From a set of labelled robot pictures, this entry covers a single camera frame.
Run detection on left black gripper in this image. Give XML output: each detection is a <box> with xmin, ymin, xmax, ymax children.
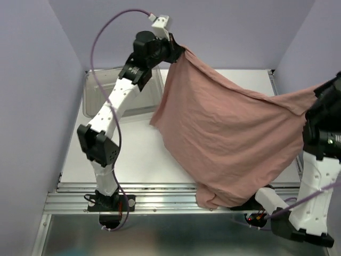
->
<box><xmin>147</xmin><ymin>31</ymin><xmax>184</xmax><ymax>68</ymax></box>

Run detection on pink t shirt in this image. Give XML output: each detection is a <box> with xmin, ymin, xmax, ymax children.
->
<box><xmin>150</xmin><ymin>49</ymin><xmax>316</xmax><ymax>209</ymax></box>

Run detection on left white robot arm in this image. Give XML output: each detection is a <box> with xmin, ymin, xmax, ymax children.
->
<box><xmin>77</xmin><ymin>31</ymin><xmax>184</xmax><ymax>210</ymax></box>

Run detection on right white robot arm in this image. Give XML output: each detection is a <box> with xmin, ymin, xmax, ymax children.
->
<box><xmin>245</xmin><ymin>74</ymin><xmax>340</xmax><ymax>248</ymax></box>

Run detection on clear plastic bin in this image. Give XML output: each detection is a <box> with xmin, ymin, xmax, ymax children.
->
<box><xmin>83</xmin><ymin>66</ymin><xmax>164</xmax><ymax>118</ymax></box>

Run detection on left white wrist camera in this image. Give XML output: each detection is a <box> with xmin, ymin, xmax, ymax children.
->
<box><xmin>149</xmin><ymin>13</ymin><xmax>172</xmax><ymax>41</ymax></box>

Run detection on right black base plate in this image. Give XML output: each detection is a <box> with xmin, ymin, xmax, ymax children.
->
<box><xmin>230</xmin><ymin>202</ymin><xmax>262</xmax><ymax>211</ymax></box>

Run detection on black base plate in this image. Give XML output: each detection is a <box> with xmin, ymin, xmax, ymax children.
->
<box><xmin>230</xmin><ymin>202</ymin><xmax>262</xmax><ymax>211</ymax></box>
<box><xmin>84</xmin><ymin>194</ymin><xmax>136</xmax><ymax>212</ymax></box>

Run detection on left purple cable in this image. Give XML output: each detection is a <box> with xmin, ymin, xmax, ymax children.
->
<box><xmin>91</xmin><ymin>9</ymin><xmax>155</xmax><ymax>232</ymax></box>

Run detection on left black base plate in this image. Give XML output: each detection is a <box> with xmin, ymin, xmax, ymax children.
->
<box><xmin>84</xmin><ymin>194</ymin><xmax>136</xmax><ymax>212</ymax></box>

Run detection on aluminium rail frame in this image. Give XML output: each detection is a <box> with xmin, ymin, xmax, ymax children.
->
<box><xmin>44</xmin><ymin>69</ymin><xmax>302</xmax><ymax>214</ymax></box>

